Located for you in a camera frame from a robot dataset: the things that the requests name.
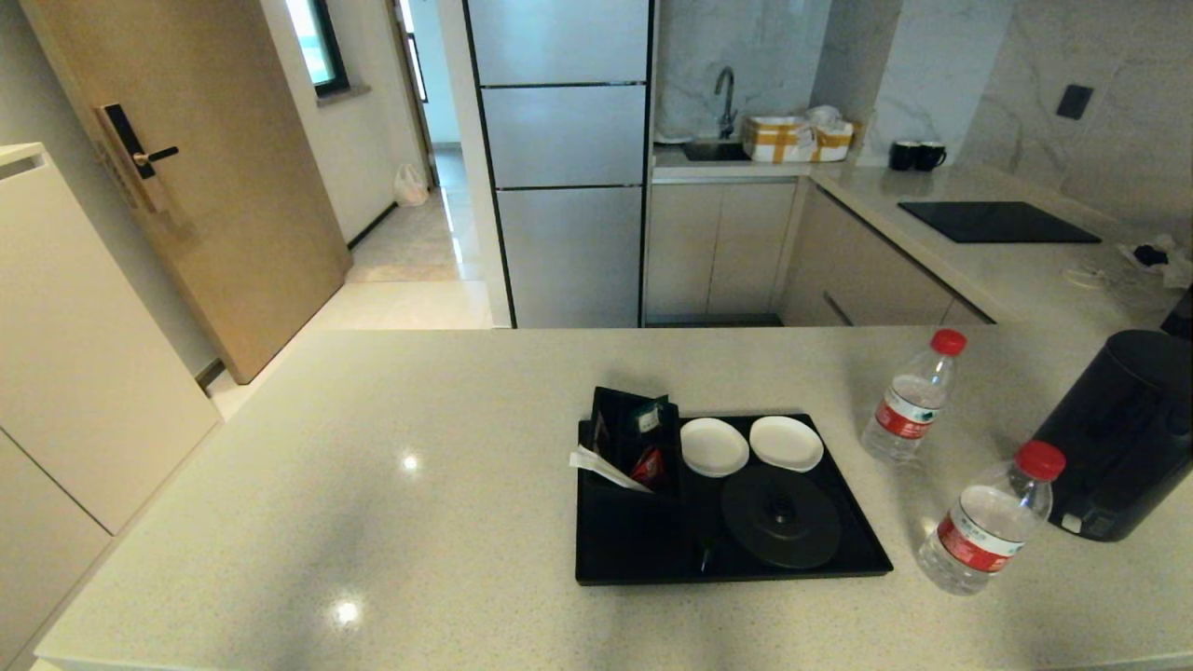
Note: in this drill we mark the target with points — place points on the white plastic bag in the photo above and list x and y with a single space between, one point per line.
410 186

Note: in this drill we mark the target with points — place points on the beige counter base cabinet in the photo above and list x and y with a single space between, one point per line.
876 280

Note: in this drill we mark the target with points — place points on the cardboard box yellow tape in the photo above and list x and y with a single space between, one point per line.
792 140

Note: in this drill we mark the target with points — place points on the round white coaster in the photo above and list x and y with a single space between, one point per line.
713 447
788 444

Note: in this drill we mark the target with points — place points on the silver refrigerator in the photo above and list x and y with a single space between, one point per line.
569 233

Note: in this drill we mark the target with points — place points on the white crumpled cloth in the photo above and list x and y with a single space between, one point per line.
1182 270

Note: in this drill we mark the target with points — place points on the black wall socket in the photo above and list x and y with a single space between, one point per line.
1075 101

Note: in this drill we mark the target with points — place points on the red sachet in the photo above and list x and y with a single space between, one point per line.
649 465

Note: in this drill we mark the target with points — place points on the small black gadget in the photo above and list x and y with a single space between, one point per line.
1154 254

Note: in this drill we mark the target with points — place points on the dark flat device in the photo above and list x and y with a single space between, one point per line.
1184 321

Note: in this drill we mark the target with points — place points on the black round kettle base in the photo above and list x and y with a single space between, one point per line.
781 518

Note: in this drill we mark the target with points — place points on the green tea packet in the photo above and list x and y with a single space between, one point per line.
648 416

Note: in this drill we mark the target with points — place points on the black electric kettle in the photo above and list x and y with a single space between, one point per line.
1118 438

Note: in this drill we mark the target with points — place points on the black rectangular tray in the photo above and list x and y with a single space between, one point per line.
634 547

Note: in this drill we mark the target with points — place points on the wooden door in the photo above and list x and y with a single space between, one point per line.
233 186

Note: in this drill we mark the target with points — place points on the dark kitchen faucet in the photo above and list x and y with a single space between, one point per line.
727 98

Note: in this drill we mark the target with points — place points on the black organizer box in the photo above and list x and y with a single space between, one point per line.
615 421

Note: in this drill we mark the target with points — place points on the beige sink base cabinet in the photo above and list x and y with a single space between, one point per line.
718 247

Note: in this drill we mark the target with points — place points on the white tall cabinet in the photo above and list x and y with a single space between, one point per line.
75 373

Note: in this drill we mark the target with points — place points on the steel sink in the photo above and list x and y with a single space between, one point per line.
716 149

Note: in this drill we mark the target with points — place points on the black mug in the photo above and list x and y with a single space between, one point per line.
932 156
902 156

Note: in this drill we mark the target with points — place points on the dark framed window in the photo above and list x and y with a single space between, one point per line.
326 42

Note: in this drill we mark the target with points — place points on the black induction cooktop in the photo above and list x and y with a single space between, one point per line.
997 222

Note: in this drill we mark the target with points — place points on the clear water bottle red cap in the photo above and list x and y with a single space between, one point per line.
909 407
983 531

